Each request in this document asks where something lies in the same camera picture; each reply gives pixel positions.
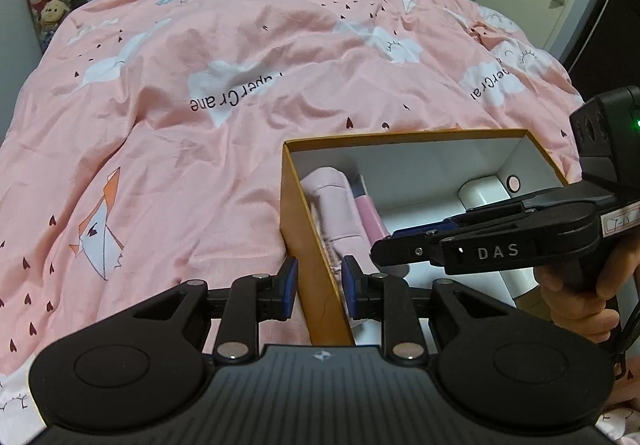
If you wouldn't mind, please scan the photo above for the person's right hand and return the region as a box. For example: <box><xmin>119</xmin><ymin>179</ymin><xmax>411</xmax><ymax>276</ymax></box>
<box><xmin>537</xmin><ymin>237</ymin><xmax>640</xmax><ymax>346</ymax></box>

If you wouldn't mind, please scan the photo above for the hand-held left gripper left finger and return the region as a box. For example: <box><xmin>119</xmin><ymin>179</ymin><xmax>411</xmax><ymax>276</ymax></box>
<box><xmin>132</xmin><ymin>257</ymin><xmax>300</xmax><ymax>365</ymax></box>

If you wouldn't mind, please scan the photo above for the pink pouch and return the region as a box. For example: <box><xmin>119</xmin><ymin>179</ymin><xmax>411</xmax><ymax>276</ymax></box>
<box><xmin>300</xmin><ymin>166</ymin><xmax>381</xmax><ymax>276</ymax></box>

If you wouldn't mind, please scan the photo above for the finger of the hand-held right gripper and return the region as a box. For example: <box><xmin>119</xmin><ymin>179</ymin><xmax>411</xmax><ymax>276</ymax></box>
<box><xmin>371</xmin><ymin>204</ymin><xmax>599</xmax><ymax>270</ymax></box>
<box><xmin>390</xmin><ymin>186</ymin><xmax>619</xmax><ymax>238</ymax></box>

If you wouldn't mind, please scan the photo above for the black cable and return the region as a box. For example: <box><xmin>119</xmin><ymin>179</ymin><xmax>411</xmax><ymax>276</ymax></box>
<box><xmin>607</xmin><ymin>275</ymin><xmax>640</xmax><ymax>382</ymax></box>

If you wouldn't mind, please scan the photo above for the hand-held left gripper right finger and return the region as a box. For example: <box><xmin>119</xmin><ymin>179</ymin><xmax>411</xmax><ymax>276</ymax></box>
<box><xmin>341</xmin><ymin>256</ymin><xmax>508</xmax><ymax>365</ymax></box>

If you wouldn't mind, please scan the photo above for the yellow cardboard box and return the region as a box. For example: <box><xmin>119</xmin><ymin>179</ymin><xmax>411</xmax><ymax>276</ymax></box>
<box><xmin>280</xmin><ymin>128</ymin><xmax>571</xmax><ymax>347</ymax></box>

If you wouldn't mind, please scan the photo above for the pink tube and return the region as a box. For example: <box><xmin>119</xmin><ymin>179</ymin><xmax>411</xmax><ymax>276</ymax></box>
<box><xmin>352</xmin><ymin>175</ymin><xmax>391</xmax><ymax>247</ymax></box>

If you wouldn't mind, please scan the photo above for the pink printed blanket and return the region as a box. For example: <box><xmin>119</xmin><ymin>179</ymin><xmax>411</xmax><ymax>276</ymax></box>
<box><xmin>0</xmin><ymin>0</ymin><xmax>640</xmax><ymax>445</ymax></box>

